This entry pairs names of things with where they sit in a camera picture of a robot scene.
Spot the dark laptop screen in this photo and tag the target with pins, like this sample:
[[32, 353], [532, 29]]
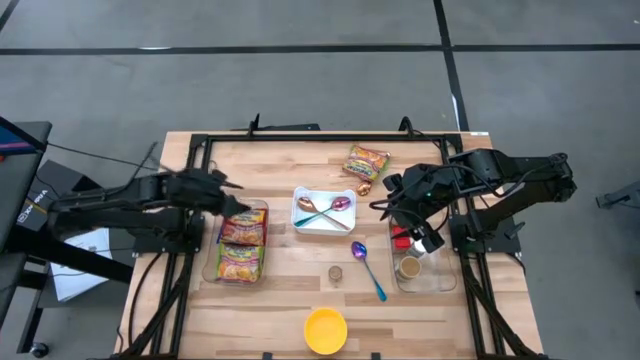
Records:
[[15, 140]]

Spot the iridescent purple spoon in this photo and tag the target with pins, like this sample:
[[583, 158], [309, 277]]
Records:
[[359, 250]]

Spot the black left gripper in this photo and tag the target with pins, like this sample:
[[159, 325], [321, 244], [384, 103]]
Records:
[[205, 192]]

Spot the black aluminium table frame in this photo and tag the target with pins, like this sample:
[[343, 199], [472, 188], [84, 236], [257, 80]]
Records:
[[320, 136]]

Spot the black caster wheel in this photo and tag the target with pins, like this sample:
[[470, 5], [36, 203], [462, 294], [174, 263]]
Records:
[[39, 349]]

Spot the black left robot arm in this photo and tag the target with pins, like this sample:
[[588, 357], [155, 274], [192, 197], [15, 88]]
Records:
[[110, 205]]

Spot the white paper sheet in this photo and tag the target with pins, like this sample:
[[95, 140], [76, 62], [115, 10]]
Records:
[[80, 262]]

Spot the round paper cup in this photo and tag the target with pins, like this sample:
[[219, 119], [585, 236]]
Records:
[[410, 267]]

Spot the small brown round cap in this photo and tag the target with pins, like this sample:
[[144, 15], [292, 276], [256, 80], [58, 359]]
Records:
[[335, 273]]

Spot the red instant noodle packet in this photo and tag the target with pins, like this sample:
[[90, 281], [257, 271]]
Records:
[[243, 227]]

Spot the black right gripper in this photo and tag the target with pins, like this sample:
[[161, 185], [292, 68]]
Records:
[[425, 195]]

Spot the red small block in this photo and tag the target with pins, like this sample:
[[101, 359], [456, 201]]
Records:
[[398, 242]]

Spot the white rectangular tray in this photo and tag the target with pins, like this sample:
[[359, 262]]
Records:
[[327, 195]]

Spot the black equipment box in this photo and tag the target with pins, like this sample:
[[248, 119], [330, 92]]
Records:
[[50, 187]]

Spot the copper coloured spoon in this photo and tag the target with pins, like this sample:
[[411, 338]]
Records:
[[363, 189], [305, 203]]

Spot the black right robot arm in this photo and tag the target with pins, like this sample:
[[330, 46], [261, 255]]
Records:
[[520, 167]]

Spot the clear plastic container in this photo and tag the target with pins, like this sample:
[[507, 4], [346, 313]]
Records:
[[440, 275], [207, 272]]

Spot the yellow plastic bowl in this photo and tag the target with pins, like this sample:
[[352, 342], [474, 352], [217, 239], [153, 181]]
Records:
[[325, 331]]

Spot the black flat bar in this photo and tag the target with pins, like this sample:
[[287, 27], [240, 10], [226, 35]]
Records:
[[290, 127]]

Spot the black side desk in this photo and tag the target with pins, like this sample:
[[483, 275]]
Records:
[[17, 175]]

